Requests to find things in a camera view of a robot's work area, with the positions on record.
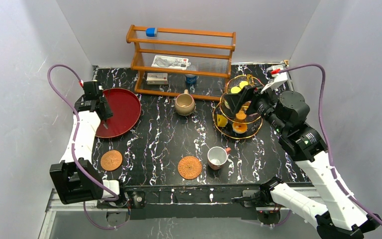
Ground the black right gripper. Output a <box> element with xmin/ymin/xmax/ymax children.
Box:
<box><xmin>223</xmin><ymin>81</ymin><xmax>287</xmax><ymax>135</ymax></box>

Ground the green round cookie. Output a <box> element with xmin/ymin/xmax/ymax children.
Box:
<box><xmin>230</xmin><ymin>86</ymin><xmax>242</xmax><ymax>94</ymax></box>

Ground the orange round cookie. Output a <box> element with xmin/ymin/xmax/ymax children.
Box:
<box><xmin>235</xmin><ymin>111</ymin><xmax>247</xmax><ymax>121</ymax></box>
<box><xmin>239</xmin><ymin>81</ymin><xmax>249</xmax><ymax>89</ymax></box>

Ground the yellow striped toy cake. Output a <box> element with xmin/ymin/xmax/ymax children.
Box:
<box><xmin>216</xmin><ymin>114</ymin><xmax>228</xmax><ymax>127</ymax></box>

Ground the three-tier glass gold stand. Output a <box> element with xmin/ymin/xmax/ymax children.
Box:
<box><xmin>212</xmin><ymin>75</ymin><xmax>264</xmax><ymax>139</ymax></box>

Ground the orange white round cake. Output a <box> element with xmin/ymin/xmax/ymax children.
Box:
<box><xmin>232</xmin><ymin>122</ymin><xmax>248</xmax><ymax>134</ymax></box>

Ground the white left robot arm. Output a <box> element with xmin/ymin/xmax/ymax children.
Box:
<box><xmin>50</xmin><ymin>81</ymin><xmax>129</xmax><ymax>207</ymax></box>

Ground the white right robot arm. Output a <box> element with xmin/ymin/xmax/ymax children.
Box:
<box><xmin>223</xmin><ymin>86</ymin><xmax>379</xmax><ymax>239</ymax></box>

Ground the red round tray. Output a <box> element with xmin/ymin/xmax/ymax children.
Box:
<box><xmin>96</xmin><ymin>88</ymin><xmax>141</xmax><ymax>138</ymax></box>

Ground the blue bottle cap jar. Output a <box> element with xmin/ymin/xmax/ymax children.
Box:
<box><xmin>185</xmin><ymin>74</ymin><xmax>197</xmax><ymax>85</ymax></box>

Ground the beige ceramic pitcher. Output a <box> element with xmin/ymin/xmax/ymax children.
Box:
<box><xmin>175</xmin><ymin>89</ymin><xmax>195</xmax><ymax>116</ymax></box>

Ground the left woven rattan coaster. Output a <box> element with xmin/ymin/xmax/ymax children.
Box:
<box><xmin>100</xmin><ymin>150</ymin><xmax>123</xmax><ymax>171</ymax></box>

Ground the woven rattan coaster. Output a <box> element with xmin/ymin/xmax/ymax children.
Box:
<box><xmin>178</xmin><ymin>156</ymin><xmax>202</xmax><ymax>180</ymax></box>
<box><xmin>100</xmin><ymin>150</ymin><xmax>123</xmax><ymax>171</ymax></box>

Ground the small white red box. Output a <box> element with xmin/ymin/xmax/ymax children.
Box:
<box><xmin>146</xmin><ymin>73</ymin><xmax>168</xmax><ymax>85</ymax></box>

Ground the pink floral mug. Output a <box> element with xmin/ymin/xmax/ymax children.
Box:
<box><xmin>207</xmin><ymin>146</ymin><xmax>231</xmax><ymax>170</ymax></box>

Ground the white plastic packet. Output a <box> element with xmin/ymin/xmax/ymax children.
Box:
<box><xmin>151</xmin><ymin>55</ymin><xmax>191</xmax><ymax>70</ymax></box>

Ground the wooden shelf rack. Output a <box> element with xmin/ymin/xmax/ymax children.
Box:
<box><xmin>126</xmin><ymin>25</ymin><xmax>236</xmax><ymax>101</ymax></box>

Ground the centre woven rattan coaster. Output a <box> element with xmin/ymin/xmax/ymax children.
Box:
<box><xmin>178</xmin><ymin>156</ymin><xmax>202</xmax><ymax>180</ymax></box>

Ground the blue white eraser block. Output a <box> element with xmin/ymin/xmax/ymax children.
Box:
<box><xmin>145</xmin><ymin>27</ymin><xmax>158</xmax><ymax>37</ymax></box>

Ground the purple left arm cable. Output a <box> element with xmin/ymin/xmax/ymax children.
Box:
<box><xmin>47</xmin><ymin>64</ymin><xmax>131</xmax><ymax>231</ymax></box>

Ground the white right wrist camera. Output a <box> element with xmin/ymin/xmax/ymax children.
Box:
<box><xmin>261</xmin><ymin>65</ymin><xmax>288</xmax><ymax>93</ymax></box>

